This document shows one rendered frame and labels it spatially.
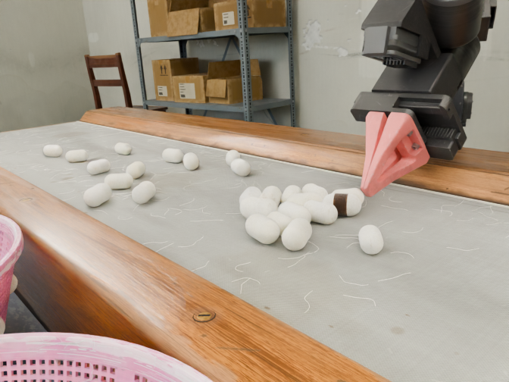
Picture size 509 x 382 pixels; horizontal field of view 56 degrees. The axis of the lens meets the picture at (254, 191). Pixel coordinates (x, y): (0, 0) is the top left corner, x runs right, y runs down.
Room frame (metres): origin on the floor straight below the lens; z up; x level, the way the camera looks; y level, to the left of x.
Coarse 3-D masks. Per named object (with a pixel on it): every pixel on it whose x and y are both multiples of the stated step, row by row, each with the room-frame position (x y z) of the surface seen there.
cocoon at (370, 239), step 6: (366, 228) 0.34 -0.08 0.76; (372, 228) 0.34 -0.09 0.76; (360, 234) 0.34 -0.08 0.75; (366, 234) 0.33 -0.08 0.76; (372, 234) 0.33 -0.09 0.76; (378, 234) 0.33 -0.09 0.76; (360, 240) 0.33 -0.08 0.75; (366, 240) 0.33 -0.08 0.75; (372, 240) 0.32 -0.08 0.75; (378, 240) 0.32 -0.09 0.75; (366, 246) 0.32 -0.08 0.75; (372, 246) 0.32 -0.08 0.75; (378, 246) 0.32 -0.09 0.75; (366, 252) 0.33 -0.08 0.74; (372, 252) 0.32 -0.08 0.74
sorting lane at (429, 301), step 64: (64, 128) 1.09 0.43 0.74; (64, 192) 0.55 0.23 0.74; (128, 192) 0.54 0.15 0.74; (192, 192) 0.52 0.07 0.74; (384, 192) 0.48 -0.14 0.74; (192, 256) 0.34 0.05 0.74; (256, 256) 0.34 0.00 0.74; (320, 256) 0.33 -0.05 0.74; (384, 256) 0.32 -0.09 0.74; (448, 256) 0.32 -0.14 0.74; (320, 320) 0.24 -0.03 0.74; (384, 320) 0.24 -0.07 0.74; (448, 320) 0.24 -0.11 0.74
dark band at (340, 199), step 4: (336, 196) 0.41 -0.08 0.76; (340, 196) 0.41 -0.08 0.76; (344, 196) 0.41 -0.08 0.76; (336, 200) 0.41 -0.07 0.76; (340, 200) 0.41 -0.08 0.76; (344, 200) 0.41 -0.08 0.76; (336, 204) 0.41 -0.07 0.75; (340, 204) 0.41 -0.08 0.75; (344, 204) 0.41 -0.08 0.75; (336, 208) 0.41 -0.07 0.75; (340, 208) 0.41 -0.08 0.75; (344, 208) 0.41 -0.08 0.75; (340, 212) 0.41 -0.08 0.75; (344, 212) 0.41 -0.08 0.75; (344, 216) 0.41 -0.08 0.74
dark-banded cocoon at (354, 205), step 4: (328, 196) 0.42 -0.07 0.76; (332, 196) 0.42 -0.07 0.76; (348, 196) 0.41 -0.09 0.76; (352, 196) 0.41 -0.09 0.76; (356, 196) 0.41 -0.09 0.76; (324, 200) 0.42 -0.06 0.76; (328, 200) 0.41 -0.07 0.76; (332, 200) 0.41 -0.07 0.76; (348, 200) 0.41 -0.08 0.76; (352, 200) 0.41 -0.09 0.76; (356, 200) 0.41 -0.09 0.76; (360, 200) 0.41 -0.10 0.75; (332, 204) 0.41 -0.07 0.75; (348, 204) 0.41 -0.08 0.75; (352, 204) 0.40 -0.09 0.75; (356, 204) 0.41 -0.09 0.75; (360, 204) 0.41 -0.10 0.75; (348, 208) 0.40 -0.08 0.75; (352, 208) 0.40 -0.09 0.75; (356, 208) 0.40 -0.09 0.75; (360, 208) 0.41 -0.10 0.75; (348, 212) 0.41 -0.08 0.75; (352, 212) 0.40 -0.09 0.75; (356, 212) 0.41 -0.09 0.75
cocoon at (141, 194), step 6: (138, 186) 0.49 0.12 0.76; (144, 186) 0.49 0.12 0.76; (150, 186) 0.50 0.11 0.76; (132, 192) 0.49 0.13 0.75; (138, 192) 0.48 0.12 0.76; (144, 192) 0.48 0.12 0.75; (150, 192) 0.49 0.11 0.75; (138, 198) 0.48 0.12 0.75; (144, 198) 0.48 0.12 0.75; (150, 198) 0.49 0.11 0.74
